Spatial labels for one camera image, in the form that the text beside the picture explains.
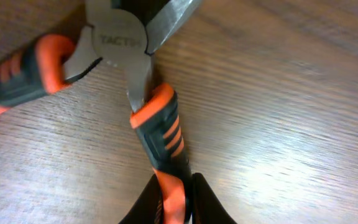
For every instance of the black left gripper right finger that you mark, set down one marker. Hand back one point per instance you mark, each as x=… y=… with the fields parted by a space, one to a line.
x=207 y=208

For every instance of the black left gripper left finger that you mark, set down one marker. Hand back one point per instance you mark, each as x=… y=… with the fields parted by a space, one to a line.
x=148 y=208

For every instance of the orange black long nose pliers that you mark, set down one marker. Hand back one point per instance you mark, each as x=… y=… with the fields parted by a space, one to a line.
x=126 y=35

